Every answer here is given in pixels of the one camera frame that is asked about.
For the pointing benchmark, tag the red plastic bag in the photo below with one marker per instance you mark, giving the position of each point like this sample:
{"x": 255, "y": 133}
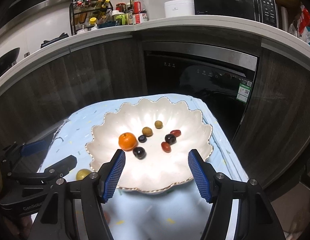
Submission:
{"x": 300, "y": 27}

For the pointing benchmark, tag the white scalloped ceramic bowl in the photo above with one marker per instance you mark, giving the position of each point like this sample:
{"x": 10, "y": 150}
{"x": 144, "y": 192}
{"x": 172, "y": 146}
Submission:
{"x": 157, "y": 171}

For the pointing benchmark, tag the black built-in dishwasher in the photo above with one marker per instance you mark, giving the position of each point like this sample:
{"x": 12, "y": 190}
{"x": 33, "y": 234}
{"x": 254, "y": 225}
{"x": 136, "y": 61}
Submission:
{"x": 206, "y": 72}

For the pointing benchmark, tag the white rice cooker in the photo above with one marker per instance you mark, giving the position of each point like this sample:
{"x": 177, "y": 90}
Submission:
{"x": 176, "y": 8}

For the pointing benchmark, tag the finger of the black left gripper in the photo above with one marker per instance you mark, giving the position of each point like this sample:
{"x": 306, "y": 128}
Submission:
{"x": 16, "y": 151}
{"x": 55, "y": 171}

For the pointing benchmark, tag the brown longan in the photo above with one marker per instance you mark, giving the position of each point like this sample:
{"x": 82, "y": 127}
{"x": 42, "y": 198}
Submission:
{"x": 147, "y": 131}
{"x": 158, "y": 124}

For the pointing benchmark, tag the red grape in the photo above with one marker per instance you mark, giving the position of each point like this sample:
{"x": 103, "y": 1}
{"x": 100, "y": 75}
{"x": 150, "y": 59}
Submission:
{"x": 176, "y": 132}

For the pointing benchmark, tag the light blue patterned tablecloth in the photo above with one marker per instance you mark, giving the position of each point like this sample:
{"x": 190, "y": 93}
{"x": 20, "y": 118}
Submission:
{"x": 156, "y": 197}

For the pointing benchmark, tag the small dark plum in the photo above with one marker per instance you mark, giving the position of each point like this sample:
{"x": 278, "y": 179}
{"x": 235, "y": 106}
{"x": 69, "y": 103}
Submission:
{"x": 142, "y": 138}

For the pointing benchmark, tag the black spice rack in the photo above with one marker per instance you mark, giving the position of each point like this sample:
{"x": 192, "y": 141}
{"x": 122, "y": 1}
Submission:
{"x": 80, "y": 12}

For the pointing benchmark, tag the large orange mandarin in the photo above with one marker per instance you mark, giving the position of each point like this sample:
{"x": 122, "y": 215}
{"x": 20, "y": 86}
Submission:
{"x": 107, "y": 217}

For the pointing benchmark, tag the small orange mandarin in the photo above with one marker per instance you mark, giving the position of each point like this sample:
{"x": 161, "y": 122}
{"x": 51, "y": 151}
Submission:
{"x": 127, "y": 141}

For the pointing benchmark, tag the green round apple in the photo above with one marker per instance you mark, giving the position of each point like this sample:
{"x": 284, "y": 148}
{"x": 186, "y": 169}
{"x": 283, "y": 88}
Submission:
{"x": 82, "y": 173}

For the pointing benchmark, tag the black microwave oven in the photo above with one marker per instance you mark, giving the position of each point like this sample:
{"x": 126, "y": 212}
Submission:
{"x": 263, "y": 11}

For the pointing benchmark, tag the yellow lid jar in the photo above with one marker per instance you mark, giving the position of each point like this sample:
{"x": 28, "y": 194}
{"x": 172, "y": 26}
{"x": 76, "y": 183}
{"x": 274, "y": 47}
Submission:
{"x": 92, "y": 21}

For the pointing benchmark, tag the white kitchen countertop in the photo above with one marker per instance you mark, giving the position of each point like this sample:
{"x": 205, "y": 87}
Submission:
{"x": 272, "y": 38}

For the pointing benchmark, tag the green container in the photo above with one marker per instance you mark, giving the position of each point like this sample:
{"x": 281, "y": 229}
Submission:
{"x": 119, "y": 18}

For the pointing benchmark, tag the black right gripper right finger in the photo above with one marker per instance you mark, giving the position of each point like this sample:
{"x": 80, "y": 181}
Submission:
{"x": 219, "y": 191}

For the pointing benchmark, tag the green energy label sticker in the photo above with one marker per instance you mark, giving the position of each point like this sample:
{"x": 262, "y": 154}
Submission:
{"x": 245, "y": 88}

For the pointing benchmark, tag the black wok pan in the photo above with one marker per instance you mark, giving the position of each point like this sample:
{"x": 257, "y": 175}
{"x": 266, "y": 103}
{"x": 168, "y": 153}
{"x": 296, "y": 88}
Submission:
{"x": 7, "y": 59}

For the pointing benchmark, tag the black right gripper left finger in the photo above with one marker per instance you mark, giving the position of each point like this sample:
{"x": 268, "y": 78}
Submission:
{"x": 96, "y": 189}

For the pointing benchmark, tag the red grape tomato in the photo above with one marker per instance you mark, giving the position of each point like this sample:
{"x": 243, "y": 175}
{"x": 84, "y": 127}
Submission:
{"x": 166, "y": 147}

